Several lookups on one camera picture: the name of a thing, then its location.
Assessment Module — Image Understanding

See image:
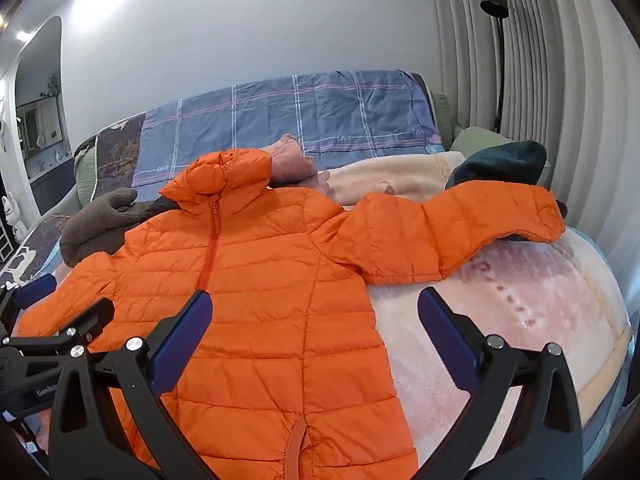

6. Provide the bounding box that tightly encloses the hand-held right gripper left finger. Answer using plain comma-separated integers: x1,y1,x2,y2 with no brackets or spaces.
47,289,221,480

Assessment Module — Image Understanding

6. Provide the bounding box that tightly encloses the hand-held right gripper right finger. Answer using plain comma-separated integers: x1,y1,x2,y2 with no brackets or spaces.
417,287,586,480

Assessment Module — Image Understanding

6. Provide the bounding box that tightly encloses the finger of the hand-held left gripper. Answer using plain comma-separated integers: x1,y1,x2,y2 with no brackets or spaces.
0,274,57,333
0,297,116,361

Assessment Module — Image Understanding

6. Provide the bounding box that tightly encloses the orange puffer jacket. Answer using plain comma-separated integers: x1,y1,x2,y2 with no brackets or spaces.
17,147,568,480

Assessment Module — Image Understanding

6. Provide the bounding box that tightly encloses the white animal figurine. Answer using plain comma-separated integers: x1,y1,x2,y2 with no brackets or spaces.
0,194,28,248

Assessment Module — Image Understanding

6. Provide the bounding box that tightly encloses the cream pink plush blanket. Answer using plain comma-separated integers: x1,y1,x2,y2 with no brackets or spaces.
315,150,633,480

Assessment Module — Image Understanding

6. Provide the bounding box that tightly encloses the brown fleece garment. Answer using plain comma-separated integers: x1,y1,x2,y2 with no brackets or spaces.
60,187,168,268

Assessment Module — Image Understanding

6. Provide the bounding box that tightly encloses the dark floral bed cover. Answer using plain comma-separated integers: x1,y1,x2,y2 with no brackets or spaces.
0,112,147,291

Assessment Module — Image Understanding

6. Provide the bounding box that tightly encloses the dark teal garment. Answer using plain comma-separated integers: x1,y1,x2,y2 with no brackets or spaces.
445,141,568,221

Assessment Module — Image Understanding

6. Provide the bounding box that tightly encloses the green pillow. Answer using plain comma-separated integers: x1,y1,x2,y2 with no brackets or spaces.
449,127,553,191

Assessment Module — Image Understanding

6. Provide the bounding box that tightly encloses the pink garment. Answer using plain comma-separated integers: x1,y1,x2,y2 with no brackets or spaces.
267,134,331,196

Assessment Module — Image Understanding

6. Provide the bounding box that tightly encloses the green headboard cushion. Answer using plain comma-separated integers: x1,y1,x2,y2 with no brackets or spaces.
430,91,457,152

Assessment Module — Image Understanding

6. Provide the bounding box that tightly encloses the blue plaid pillow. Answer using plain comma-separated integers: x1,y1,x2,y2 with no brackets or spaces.
132,69,441,203

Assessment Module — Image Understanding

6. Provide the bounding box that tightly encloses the grey curtain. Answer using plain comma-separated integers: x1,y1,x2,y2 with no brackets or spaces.
429,0,623,261

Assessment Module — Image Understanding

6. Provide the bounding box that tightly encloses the black floor lamp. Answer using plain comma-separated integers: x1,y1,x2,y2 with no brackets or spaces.
480,0,511,133

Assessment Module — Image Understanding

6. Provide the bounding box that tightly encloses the arched wall mirror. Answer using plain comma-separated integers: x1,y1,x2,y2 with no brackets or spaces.
14,15,67,181

